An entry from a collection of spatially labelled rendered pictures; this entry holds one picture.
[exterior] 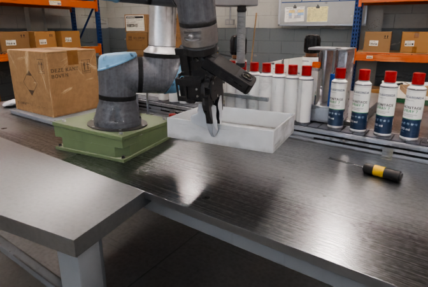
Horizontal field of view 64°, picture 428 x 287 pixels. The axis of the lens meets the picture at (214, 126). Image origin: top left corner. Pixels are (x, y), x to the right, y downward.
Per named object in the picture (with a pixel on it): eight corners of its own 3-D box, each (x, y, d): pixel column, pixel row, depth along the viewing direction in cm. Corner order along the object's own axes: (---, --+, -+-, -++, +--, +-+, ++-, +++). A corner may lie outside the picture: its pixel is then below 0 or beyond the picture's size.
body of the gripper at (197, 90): (192, 90, 81) (185, 39, 75) (226, 93, 78) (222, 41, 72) (178, 104, 74) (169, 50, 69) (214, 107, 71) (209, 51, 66)
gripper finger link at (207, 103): (210, 116, 78) (207, 81, 74) (218, 118, 77) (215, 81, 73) (202, 126, 74) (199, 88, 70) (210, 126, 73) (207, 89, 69)
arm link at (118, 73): (98, 90, 113) (97, 48, 109) (139, 91, 117) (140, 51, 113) (97, 97, 102) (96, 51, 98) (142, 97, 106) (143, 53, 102)
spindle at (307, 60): (319, 89, 183) (324, 34, 175) (313, 91, 176) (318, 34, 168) (303, 88, 188) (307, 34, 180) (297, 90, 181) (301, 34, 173)
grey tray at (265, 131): (293, 132, 91) (295, 113, 90) (272, 153, 74) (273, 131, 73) (204, 120, 103) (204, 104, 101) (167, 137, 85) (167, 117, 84)
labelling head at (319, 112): (348, 117, 130) (356, 48, 123) (338, 125, 120) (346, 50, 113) (312, 112, 138) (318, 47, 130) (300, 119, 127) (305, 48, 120)
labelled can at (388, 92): (392, 134, 110) (402, 70, 105) (389, 138, 106) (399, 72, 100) (374, 131, 113) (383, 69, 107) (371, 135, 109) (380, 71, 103)
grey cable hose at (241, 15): (247, 67, 123) (248, 5, 117) (242, 67, 120) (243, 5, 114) (238, 66, 125) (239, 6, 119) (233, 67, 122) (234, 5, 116)
